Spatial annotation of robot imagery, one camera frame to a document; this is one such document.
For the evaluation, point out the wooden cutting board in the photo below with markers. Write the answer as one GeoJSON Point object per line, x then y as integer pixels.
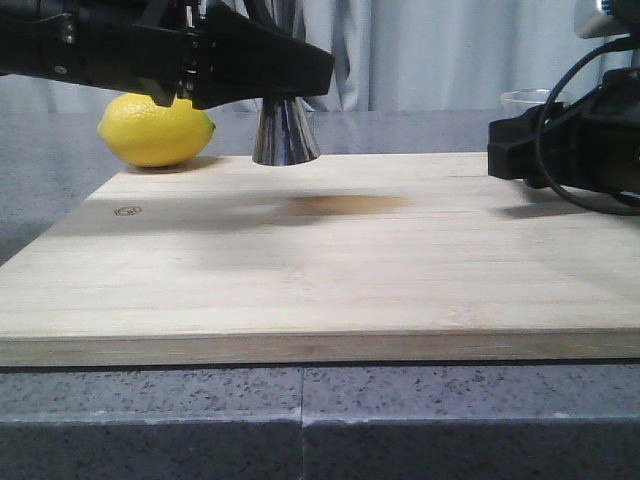
{"type": "Point", "coordinates": [349, 258]}

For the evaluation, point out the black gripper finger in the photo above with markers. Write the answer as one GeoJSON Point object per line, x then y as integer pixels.
{"type": "Point", "coordinates": [255, 55]}

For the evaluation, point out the grey curtain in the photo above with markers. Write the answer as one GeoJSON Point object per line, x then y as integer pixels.
{"type": "Point", "coordinates": [439, 55]}

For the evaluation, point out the yellow lemon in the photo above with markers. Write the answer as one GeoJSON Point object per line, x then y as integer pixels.
{"type": "Point", "coordinates": [144, 134]}

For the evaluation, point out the glass beaker with liquid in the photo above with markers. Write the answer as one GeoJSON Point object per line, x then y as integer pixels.
{"type": "Point", "coordinates": [517, 102]}

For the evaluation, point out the steel double jigger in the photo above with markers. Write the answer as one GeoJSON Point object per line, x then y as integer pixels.
{"type": "Point", "coordinates": [284, 137]}

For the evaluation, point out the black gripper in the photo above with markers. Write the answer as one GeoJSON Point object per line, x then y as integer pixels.
{"type": "Point", "coordinates": [592, 145]}
{"type": "Point", "coordinates": [144, 47]}

